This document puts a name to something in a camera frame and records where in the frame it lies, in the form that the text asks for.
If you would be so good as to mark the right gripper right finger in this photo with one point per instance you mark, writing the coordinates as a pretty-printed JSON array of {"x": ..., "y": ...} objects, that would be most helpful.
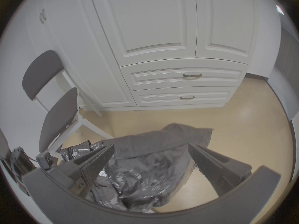
[{"x": 210, "y": 167}]

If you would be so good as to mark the black plastic bag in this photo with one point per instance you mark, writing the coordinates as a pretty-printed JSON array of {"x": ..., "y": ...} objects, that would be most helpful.
[{"x": 144, "y": 171}]

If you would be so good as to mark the grey padded white chair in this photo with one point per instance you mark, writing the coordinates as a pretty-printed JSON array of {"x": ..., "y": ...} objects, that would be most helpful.
[{"x": 58, "y": 115}]

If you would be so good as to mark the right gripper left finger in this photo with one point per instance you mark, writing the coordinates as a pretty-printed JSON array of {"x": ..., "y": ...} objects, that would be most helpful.
[{"x": 93, "y": 169}]

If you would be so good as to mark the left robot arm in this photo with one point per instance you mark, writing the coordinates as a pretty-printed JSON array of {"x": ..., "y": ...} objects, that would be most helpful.
[{"x": 22, "y": 163}]

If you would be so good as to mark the white wardrobe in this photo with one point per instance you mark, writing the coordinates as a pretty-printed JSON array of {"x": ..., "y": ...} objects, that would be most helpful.
[{"x": 151, "y": 20}]

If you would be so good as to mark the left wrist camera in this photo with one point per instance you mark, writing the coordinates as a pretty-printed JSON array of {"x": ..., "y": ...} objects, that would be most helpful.
[{"x": 45, "y": 160}]

